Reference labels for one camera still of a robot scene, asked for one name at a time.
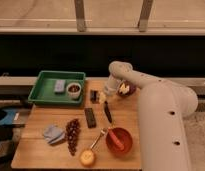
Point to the yellow round fruit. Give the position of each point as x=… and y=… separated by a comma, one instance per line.
x=87, y=158

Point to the dark purple plate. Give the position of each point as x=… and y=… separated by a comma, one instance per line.
x=132, y=89

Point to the pale food piece on plate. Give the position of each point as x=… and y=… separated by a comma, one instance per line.
x=124, y=89

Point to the blue folded cloth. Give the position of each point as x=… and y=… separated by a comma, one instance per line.
x=53, y=134

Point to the red bowl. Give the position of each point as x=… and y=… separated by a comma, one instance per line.
x=124, y=136

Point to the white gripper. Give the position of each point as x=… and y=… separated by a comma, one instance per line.
x=111, y=86

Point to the white cup with beans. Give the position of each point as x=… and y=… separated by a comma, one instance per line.
x=73, y=90

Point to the red grape bunch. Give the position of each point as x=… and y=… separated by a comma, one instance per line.
x=72, y=134

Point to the blue box at left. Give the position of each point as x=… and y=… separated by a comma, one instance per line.
x=8, y=117

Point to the wooden table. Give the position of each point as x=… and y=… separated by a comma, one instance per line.
x=33, y=153

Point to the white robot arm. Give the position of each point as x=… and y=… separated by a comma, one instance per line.
x=161, y=106

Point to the metal spoon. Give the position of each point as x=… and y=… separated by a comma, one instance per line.
x=102, y=133

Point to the orange carrot in bowl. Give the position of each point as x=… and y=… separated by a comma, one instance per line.
x=115, y=139

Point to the blue sponge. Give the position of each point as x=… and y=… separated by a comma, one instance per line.
x=59, y=86

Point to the green plastic tray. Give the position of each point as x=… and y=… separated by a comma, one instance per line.
x=43, y=93

